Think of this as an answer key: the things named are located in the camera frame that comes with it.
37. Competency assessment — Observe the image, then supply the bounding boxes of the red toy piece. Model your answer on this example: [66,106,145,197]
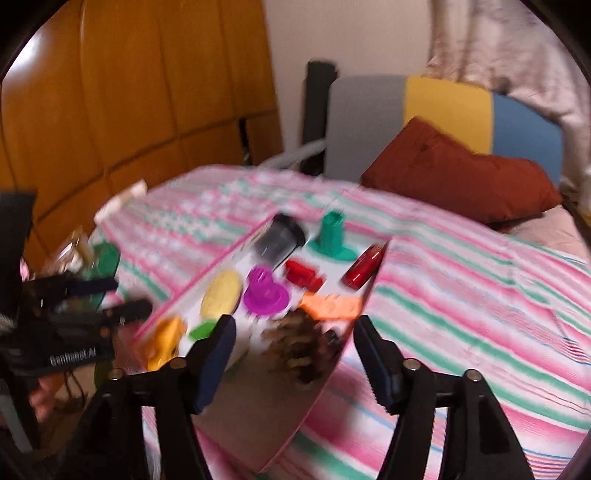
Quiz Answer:
[284,258,326,292]

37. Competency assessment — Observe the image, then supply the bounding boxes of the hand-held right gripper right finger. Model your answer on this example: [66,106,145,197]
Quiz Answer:
[353,315,536,480]

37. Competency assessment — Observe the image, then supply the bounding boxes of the pink bed sheet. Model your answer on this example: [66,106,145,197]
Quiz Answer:
[489,203,587,264]

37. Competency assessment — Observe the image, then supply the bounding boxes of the green white plastic device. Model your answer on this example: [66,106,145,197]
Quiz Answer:
[187,320,252,370]

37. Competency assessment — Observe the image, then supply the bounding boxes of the black post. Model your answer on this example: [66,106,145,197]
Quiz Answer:
[302,60,338,176]

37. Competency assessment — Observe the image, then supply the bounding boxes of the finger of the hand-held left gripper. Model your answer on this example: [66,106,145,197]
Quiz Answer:
[60,299,153,329]
[32,274,120,302]

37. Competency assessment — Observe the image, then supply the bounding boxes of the green toy with base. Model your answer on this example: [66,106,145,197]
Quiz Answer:
[308,210,358,261]

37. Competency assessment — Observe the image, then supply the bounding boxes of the green bottle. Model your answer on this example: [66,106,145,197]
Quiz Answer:
[90,242,122,282]

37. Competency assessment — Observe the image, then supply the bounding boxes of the pink white cardboard box tray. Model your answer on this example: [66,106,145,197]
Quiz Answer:
[131,215,393,474]

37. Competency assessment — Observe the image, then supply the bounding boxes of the wooden wardrobe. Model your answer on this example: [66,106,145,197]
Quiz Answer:
[0,0,283,268]

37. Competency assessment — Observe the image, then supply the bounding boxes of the red translucent cylinder toy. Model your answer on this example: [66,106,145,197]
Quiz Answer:
[342,244,386,291]

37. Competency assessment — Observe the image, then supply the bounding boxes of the white metal rail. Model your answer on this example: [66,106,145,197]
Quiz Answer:
[259,138,326,172]

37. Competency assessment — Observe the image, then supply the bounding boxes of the grey jar with black lid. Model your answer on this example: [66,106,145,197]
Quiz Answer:
[253,212,306,268]

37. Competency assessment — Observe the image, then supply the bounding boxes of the yellow orange toy animal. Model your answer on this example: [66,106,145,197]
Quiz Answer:
[145,316,188,372]

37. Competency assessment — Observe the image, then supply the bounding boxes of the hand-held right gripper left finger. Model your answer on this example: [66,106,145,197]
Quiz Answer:
[65,314,238,480]

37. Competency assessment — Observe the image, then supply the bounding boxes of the pale patterned curtain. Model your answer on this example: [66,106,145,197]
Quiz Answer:
[425,0,591,176]

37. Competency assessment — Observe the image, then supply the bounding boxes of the brown orange toy figure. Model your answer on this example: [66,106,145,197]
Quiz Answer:
[261,308,345,386]

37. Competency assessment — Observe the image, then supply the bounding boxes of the pink green striped blanket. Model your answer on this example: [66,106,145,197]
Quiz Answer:
[95,164,591,480]

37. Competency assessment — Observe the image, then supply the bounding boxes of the dark red cushion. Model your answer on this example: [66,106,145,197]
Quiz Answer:
[360,116,563,224]

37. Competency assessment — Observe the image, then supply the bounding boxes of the person's left hand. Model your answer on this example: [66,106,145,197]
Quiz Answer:
[30,373,65,423]

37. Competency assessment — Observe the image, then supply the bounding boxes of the yellow oval toy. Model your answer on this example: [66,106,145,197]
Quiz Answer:
[200,270,243,320]

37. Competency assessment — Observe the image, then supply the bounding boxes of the purple perforated toy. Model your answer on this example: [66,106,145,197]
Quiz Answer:
[242,265,291,317]

